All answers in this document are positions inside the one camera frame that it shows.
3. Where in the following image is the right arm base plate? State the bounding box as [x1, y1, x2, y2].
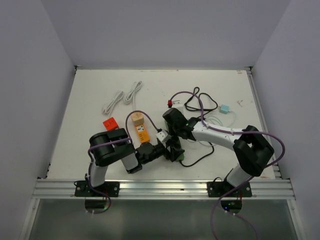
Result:
[206, 181, 253, 198]

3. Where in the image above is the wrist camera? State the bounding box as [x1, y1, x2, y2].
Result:
[155, 129, 171, 144]
[167, 99, 184, 114]

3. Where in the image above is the teal charger plug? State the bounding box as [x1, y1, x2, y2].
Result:
[219, 104, 230, 114]

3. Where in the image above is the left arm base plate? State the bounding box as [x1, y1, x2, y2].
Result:
[73, 180, 120, 197]

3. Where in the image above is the beige cube socket adapter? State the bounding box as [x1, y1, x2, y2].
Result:
[130, 112, 145, 127]

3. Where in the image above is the black power strip cord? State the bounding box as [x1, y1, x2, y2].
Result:
[180, 86, 218, 167]

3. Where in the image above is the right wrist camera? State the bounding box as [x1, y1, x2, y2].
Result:
[167, 99, 184, 114]

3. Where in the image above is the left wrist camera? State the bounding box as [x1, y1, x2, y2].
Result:
[155, 129, 171, 144]

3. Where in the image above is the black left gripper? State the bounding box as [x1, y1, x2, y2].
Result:
[142, 138, 185, 165]

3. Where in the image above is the aluminium rail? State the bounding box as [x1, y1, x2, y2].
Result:
[32, 179, 295, 200]

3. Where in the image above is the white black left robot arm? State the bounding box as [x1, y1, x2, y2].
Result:
[85, 128, 185, 197]

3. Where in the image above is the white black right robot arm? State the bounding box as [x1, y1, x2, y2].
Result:
[162, 108, 275, 197]

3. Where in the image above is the red cube socket adapter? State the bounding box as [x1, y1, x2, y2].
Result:
[102, 117, 119, 131]

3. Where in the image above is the white bundled cable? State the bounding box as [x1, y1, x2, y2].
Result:
[101, 80, 144, 116]

